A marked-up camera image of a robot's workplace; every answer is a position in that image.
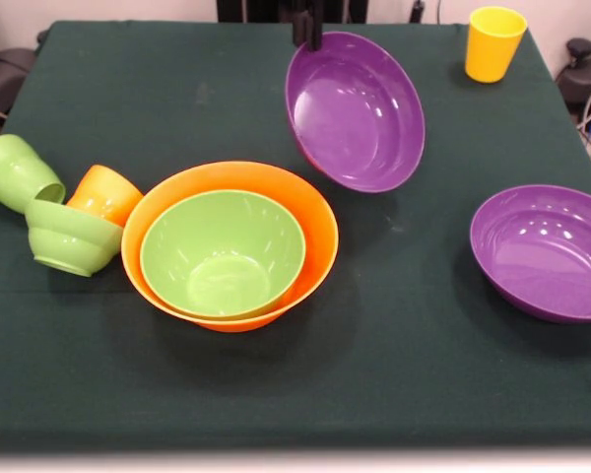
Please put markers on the green cup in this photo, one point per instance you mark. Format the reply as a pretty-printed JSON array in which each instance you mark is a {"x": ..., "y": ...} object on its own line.
[{"x": 15, "y": 172}]

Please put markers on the yellow cup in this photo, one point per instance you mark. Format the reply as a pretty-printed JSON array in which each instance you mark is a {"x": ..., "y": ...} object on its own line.
[{"x": 492, "y": 49}]

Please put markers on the grey black machine base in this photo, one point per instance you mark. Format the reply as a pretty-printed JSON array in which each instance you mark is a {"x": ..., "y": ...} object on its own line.
[
  {"x": 588, "y": 79},
  {"x": 5, "y": 74}
]

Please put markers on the large green bowl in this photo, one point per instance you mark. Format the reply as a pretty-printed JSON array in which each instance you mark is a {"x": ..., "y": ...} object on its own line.
[{"x": 221, "y": 236}]

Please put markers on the purple bowl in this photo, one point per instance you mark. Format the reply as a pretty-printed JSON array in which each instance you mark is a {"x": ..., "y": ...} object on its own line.
[
  {"x": 354, "y": 113},
  {"x": 546, "y": 261}
]

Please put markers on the dark green tablecloth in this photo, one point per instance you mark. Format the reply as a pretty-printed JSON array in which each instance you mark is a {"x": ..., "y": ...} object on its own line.
[{"x": 295, "y": 394}]

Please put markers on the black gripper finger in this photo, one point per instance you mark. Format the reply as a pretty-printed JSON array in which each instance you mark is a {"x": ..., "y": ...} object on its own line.
[
  {"x": 300, "y": 28},
  {"x": 316, "y": 29}
]

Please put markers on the small green bowl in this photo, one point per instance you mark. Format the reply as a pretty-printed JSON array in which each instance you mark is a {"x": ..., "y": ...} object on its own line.
[{"x": 74, "y": 241}]

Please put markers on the orange cup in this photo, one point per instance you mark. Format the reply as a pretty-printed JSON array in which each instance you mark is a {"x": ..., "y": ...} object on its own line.
[{"x": 106, "y": 194}]

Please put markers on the large orange bowl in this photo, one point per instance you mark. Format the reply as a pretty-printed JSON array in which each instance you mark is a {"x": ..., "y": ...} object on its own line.
[{"x": 315, "y": 222}]

